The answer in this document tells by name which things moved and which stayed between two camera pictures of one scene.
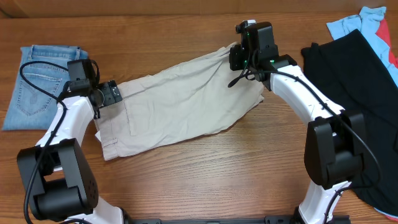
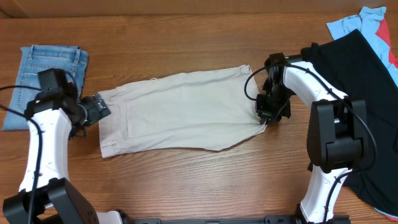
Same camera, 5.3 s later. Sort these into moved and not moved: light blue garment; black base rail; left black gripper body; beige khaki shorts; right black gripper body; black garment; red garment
Moved: right black gripper body; beige khaki shorts; left black gripper body
Not moved: light blue garment; red garment; black base rail; black garment
